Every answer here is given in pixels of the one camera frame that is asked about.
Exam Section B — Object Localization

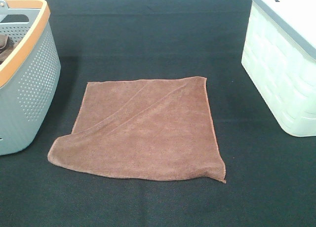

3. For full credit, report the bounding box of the brown towel inside grey basket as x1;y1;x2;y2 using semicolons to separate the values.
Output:
0;35;18;64

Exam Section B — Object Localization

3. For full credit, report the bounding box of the black fabric table mat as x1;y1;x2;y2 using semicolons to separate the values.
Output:
0;0;316;227

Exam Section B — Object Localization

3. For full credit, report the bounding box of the grey perforated basket orange rim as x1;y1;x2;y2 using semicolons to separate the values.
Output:
0;0;61;155

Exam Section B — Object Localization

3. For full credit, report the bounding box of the brown microfibre towel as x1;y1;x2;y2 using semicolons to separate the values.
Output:
47;76;226;182

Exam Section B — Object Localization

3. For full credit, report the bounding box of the white plastic basket grey rim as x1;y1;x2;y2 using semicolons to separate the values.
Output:
241;0;316;137

